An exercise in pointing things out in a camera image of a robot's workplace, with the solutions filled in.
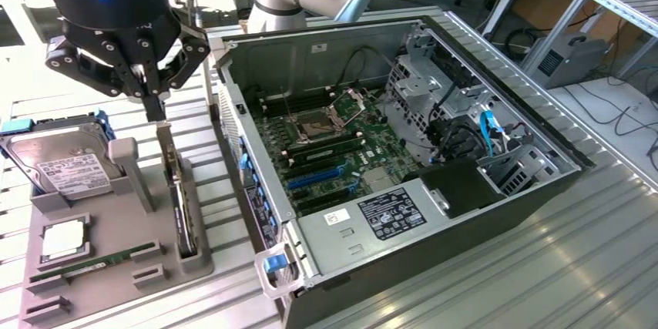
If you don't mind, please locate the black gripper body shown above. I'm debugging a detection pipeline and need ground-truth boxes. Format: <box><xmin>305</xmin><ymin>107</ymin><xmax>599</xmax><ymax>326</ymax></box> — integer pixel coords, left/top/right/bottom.
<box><xmin>30</xmin><ymin>0</ymin><xmax>181</xmax><ymax>69</ymax></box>

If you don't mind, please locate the green graphics card with bracket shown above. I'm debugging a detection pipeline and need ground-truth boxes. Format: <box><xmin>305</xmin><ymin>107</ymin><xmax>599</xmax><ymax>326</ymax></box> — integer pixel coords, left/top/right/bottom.
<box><xmin>152</xmin><ymin>120</ymin><xmax>200</xmax><ymax>260</ymax></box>

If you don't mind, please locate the open PC case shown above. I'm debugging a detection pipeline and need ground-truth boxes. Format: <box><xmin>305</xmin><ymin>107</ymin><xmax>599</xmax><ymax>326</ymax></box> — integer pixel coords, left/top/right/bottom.
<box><xmin>202</xmin><ymin>15</ymin><xmax>596</xmax><ymax>329</ymax></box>

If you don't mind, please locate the blue disk caddy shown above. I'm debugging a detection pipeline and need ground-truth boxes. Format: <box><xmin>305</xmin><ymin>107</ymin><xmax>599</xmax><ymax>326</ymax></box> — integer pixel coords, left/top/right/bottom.
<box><xmin>0</xmin><ymin>109</ymin><xmax>117</xmax><ymax>160</ymax></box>

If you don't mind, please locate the thin locking lever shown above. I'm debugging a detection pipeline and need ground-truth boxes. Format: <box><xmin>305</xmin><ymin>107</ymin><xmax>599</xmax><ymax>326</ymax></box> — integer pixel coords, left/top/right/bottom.
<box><xmin>281</xmin><ymin>85</ymin><xmax>297</xmax><ymax>122</ymax></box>

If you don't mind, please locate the silver hard disk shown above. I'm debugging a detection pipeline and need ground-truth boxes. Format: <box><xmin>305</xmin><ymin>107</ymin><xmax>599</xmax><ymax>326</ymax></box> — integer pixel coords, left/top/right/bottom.
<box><xmin>2</xmin><ymin>123</ymin><xmax>125</xmax><ymax>202</ymax></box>

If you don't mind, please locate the CPU socket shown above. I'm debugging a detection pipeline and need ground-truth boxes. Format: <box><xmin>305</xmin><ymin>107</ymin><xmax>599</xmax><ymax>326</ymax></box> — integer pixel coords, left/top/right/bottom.
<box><xmin>292</xmin><ymin>115</ymin><xmax>344</xmax><ymax>142</ymax></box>

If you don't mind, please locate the metal socket cover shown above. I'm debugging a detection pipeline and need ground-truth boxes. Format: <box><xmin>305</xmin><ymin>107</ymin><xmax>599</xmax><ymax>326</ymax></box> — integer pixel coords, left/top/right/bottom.
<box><xmin>325</xmin><ymin>89</ymin><xmax>369</xmax><ymax>128</ymax></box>

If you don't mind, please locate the installed RAM stick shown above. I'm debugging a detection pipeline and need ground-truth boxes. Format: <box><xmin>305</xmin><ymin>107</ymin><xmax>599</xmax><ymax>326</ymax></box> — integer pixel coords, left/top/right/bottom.
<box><xmin>292</xmin><ymin>143</ymin><xmax>361</xmax><ymax>163</ymax></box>

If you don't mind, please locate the blue expansion slot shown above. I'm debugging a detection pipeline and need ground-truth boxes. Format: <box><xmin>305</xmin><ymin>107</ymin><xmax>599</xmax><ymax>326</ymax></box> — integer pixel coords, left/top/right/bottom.
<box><xmin>285</xmin><ymin>165</ymin><xmax>346</xmax><ymax>191</ymax></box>

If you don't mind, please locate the grey plastic parts rack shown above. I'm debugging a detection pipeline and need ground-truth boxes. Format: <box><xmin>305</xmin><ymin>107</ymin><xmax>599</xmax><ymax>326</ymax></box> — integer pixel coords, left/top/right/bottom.
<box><xmin>17</xmin><ymin>138</ymin><xmax>216</xmax><ymax>326</ymax></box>

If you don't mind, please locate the green motherboard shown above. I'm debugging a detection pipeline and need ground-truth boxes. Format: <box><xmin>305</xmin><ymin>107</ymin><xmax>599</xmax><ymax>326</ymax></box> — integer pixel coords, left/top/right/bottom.
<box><xmin>250</xmin><ymin>88</ymin><xmax>428</xmax><ymax>217</ymax></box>

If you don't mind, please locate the grey metal disk bay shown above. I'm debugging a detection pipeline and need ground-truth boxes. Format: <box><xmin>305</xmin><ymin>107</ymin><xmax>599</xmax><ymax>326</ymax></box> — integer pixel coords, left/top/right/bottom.
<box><xmin>384</xmin><ymin>53</ymin><xmax>497</xmax><ymax>145</ymax></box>

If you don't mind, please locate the silver CPU chip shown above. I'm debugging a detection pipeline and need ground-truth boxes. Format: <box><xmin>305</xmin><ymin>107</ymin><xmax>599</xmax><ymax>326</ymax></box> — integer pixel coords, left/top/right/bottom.
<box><xmin>39</xmin><ymin>223</ymin><xmax>86</xmax><ymax>257</ymax></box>

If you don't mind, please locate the silver chipset heatsink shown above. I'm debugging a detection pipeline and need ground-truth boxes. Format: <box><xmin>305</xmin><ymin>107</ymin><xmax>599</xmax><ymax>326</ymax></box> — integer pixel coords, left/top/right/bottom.
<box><xmin>361</xmin><ymin>169</ymin><xmax>397</xmax><ymax>192</ymax></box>

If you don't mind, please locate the green RAM stick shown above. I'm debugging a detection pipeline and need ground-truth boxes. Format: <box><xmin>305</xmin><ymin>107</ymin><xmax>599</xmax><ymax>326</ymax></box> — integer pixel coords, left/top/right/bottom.
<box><xmin>29</xmin><ymin>242</ymin><xmax>156</xmax><ymax>282</ymax></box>

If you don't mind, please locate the blue case latch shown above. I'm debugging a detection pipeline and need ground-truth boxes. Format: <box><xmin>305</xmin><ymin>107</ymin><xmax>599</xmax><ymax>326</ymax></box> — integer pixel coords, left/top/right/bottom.
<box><xmin>261</xmin><ymin>253</ymin><xmax>286</xmax><ymax>274</ymax></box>

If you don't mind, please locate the grey power supply unit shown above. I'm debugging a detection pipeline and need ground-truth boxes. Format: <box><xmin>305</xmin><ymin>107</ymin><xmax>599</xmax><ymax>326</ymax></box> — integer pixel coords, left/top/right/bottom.
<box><xmin>294</xmin><ymin>180</ymin><xmax>453</xmax><ymax>280</ymax></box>

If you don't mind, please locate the black plastic shroud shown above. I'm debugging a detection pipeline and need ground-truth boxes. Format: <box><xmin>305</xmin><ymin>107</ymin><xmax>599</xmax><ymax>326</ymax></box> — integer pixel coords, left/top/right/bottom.
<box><xmin>419</xmin><ymin>158</ymin><xmax>508</xmax><ymax>219</ymax></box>

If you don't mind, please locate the blue disk wire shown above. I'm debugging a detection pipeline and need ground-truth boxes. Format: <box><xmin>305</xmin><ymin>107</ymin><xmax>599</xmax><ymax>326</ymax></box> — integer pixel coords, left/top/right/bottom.
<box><xmin>479</xmin><ymin>110</ymin><xmax>503</xmax><ymax>159</ymax></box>

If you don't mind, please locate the grey machine with handle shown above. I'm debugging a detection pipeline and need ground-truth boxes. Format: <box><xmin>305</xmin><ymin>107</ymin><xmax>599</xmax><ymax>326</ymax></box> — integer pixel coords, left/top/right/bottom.
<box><xmin>533</xmin><ymin>35</ymin><xmax>608</xmax><ymax>90</ymax></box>

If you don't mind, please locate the aluminium profile frame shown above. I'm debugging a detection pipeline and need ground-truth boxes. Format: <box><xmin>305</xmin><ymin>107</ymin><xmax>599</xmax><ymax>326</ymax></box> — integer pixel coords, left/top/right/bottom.
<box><xmin>517</xmin><ymin>0</ymin><xmax>658</xmax><ymax>79</ymax></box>

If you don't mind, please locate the black floor cable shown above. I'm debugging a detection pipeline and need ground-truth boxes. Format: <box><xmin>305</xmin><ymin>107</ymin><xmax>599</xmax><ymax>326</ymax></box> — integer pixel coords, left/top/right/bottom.
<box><xmin>561</xmin><ymin>74</ymin><xmax>658</xmax><ymax>146</ymax></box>

